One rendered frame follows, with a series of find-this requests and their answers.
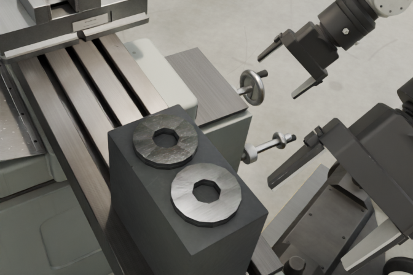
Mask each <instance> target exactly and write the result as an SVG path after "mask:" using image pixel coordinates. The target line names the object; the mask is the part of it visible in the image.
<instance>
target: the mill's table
mask: <svg viewBox="0 0 413 275"><path fill-rule="evenodd" d="M11 66H12V68H13V70H14V72H15V75H16V76H17V79H18V81H19V82H20V85H21V86H22V89H23V91H24V92H25V95H26V97H27V98H28V101H29V103H30V104H31V107H32V108H33V110H34V113H35V115H36V117H37V119H38V121H39V123H40V125H41V127H42V129H43V131H44V133H45V135H46V137H47V139H48V141H49V143H50V145H51V147H52V150H53V152H54V154H55V156H56V158H57V160H58V162H59V164H60V166H61V168H62V170H63V172H64V174H65V176H66V178H67V180H68V182H69V184H70V186H71V188H72V190H73V192H74V194H75V196H76V198H77V200H78V202H79V204H80V206H81V208H82V210H83V212H84V214H85V216H86V218H87V220H88V222H89V224H90V227H91V229H92V231H93V233H94V235H95V237H96V239H97V241H98V243H99V245H100V247H101V249H102V251H103V253H104V255H105V257H106V259H107V261H108V263H109V265H110V267H111V269H112V271H113V273H114V275H154V273H153V272H152V270H151V268H150V267H149V265H148V263H147V262H146V260H145V259H144V257H143V255H142V253H141V252H140V250H139V248H138V247H137V245H136V244H135V242H134V240H133V239H132V237H131V236H130V234H129V232H128V231H127V229H126V227H125V226H124V224H123V223H122V221H121V219H120V218H119V216H118V215H117V212H116V211H115V210H114V208H113V206H112V204H111V184H110V173H109V152H108V131H110V130H113V129H115V128H118V127H120V126H122V125H125V124H128V123H130V122H133V121H135V120H138V119H140V118H143V117H146V116H148V115H151V114H154V113H156V112H158V111H161V110H164V109H166V108H169V107H168V105H167V104H166V102H165V101H164V100H163V98H162V97H161V96H160V94H159V92H158V91H157V90H156V89H155V87H154V86H153V84H152V83H151V82H150V80H149V79H148V78H147V76H146V75H145V73H144V72H143V71H142V69H141V68H140V67H139V65H138V64H137V62H136V61H135V60H134V58H133V57H132V56H131V54H130V53H129V51H128V50H127V49H126V47H125V46H124V44H123V43H122V42H121V40H120V39H119V38H118V36H117V35H116V33H113V34H110V35H107V36H103V37H99V38H96V39H93V40H90V41H86V40H85V39H84V38H79V44H76V45H72V46H70V47H66V48H62V49H59V50H56V51H53V52H49V53H45V54H43V55H39V56H35V57H32V58H28V59H26V60H22V61H18V62H16V63H12V64H11ZM283 267H284V265H283V263H282V262H281V261H280V259H279V258H278V257H277V255H276V254H275V252H274V251H273V250H272V248H271V247H270V246H269V244H268V243H267V241H266V240H265V239H264V237H263V236H262V234H261V235H260V237H259V240H258V243H257V245H256V248H255V250H254V253H253V256H252V257H251V261H250V263H249V265H248V269H247V270H246V273H245V275H284V274H283V272H282V269H283Z"/></svg>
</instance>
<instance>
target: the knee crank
mask: <svg viewBox="0 0 413 275"><path fill-rule="evenodd" d="M296 139H297V137H296V135H294V134H292V135H290V134H289V133H286V134H282V133H281V132H275V133H274V134H273V136H272V140H270V141H267V142H265V143H263V144H260V145H257V146H256V147H254V146H253V145H252V144H250V143H247V144H245V146H244V149H243V154H242V158H241V161H243V162H244V163H245V164H247V165H249V164H251V163H254V162H255V161H257V159H258V154H259V153H261V152H264V151H266V150H269V149H271V148H273V147H276V148H278V149H284V148H285V147H286V144H288V143H290V142H293V141H296Z"/></svg>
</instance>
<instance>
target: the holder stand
mask: <svg viewBox="0 0 413 275"><path fill-rule="evenodd" d="M108 152H109V173H110V184H111V204H112V206H113V208H114V210H115V211H116V212H117V215H118V216H119V218H120V219H121V221H122V223H123V224H124V226H125V227H126V229H127V231H128V232H129V234H130V236H131V237H132V239H133V240H134V242H135V244H136V245H137V247H138V248H139V250H140V252H141V253H142V255H143V257H144V259H145V260H146V262H147V263H148V265H149V267H150V268H151V270H152V272H153V273H154V275H245V273H246V270H247V269H248V265H249V263H250V261H251V257H252V256H253V253H254V250H255V248H256V245H257V243H258V240H259V237H260V235H261V232H262V229H263V227H264V224H265V222H266V219H267V216H268V214H269V212H268V210H267V209H266V208H265V206H264V205H263V204H262V203H261V202H260V201H259V199H258V198H257V197H256V195H255V194H254V193H253V192H252V191H251V190H250V188H249V187H248V186H247V184H246V183H244V181H243V180H242V179H241V177H240V176H239V175H238V174H237V173H236V172H235V170H234V169H233V168H232V167H231V165H230V164H229V163H228V162H227V161H226V159H225V158H224V157H223V156H222V155H221V154H220V152H219V151H218V150H217V148H216V147H215V146H214V145H213V144H212V143H211V141H210V140H209V139H208V138H207V137H206V136H205V134H204V133H203V132H202V130H201V129H200V128H199V127H198V126H197V125H196V123H195V122H194V121H193V119H191V118H190V116H189V115H188V114H187V112H186V111H185V110H184V109H183V108H182V107H181V105H180V104H176V105H174V106H171V107H169V108H166V109H164V110H161V111H158V112H156V113H154V114H151V115H148V116H146V117H143V118H140V119H138V120H135V121H133V122H130V123H128V124H125V125H122V126H120V127H118V128H115V129H113V130H110V131H108Z"/></svg>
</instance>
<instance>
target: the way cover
mask: <svg viewBox="0 0 413 275"><path fill-rule="evenodd" d="M11 89H12V90H11ZM5 100H6V101H5ZM14 108H15V109H14ZM21 118H22V119H21ZM6 120H7V121H6ZM4 123H5V124H4ZM3 128H5V129H3ZM27 131H29V132H27ZM13 132H14V133H13ZM22 137H23V138H22ZM27 142H28V143H29V144H28V143H27ZM11 146H12V147H11ZM9 148H10V149H9ZM22 149H23V150H22ZM45 153H47V152H46V150H45V147H44V145H43V143H42V141H41V139H40V137H39V135H38V133H37V131H36V129H35V127H34V125H33V123H32V121H31V118H30V116H29V114H28V112H27V110H26V108H25V106H24V104H23V101H22V99H21V97H20V95H19V94H18V91H17V89H16V87H15V85H14V83H13V81H12V79H11V77H10V75H9V73H8V71H7V68H6V66H5V64H3V63H2V61H1V60H0V161H6V160H13V159H16V158H23V157H30V156H34V155H41V154H45Z"/></svg>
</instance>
